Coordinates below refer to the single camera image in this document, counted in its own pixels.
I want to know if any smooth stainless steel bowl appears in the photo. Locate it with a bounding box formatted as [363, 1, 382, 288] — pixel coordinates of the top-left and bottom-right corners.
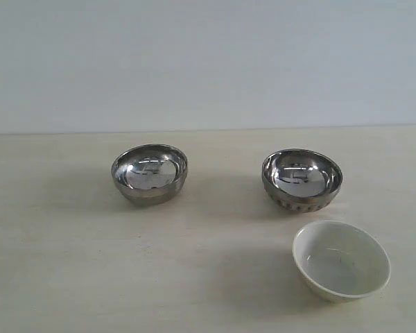
[111, 144, 189, 207]

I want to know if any ribbed stainless steel bowl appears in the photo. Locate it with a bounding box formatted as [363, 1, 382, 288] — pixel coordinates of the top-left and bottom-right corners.
[261, 148, 343, 214]

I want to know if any white ceramic bowl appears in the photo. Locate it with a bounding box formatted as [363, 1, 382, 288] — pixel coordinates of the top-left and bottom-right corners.
[292, 220, 391, 303]

